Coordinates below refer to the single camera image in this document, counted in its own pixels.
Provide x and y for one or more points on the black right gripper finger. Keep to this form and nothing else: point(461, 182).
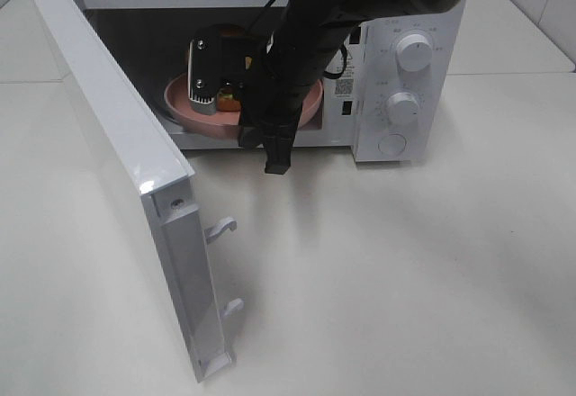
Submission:
point(278, 149)
point(203, 80)

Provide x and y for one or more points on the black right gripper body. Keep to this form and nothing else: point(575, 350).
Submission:
point(266, 78)

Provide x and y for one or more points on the pink speckled plate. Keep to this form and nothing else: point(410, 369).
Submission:
point(223, 125)

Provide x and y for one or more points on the burger with lettuce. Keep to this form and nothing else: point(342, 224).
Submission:
point(227, 101)

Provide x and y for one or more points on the round white door button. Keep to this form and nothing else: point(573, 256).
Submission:
point(392, 145)

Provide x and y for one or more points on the white microwave door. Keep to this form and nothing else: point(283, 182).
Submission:
point(146, 178)

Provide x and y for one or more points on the white control knob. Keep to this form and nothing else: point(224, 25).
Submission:
point(402, 108)
point(413, 51)

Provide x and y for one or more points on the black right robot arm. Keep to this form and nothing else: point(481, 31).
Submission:
point(320, 28)

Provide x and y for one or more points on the warning label sticker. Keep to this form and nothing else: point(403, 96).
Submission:
point(344, 86)

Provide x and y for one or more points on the white microwave oven body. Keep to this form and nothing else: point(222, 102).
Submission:
point(149, 40)

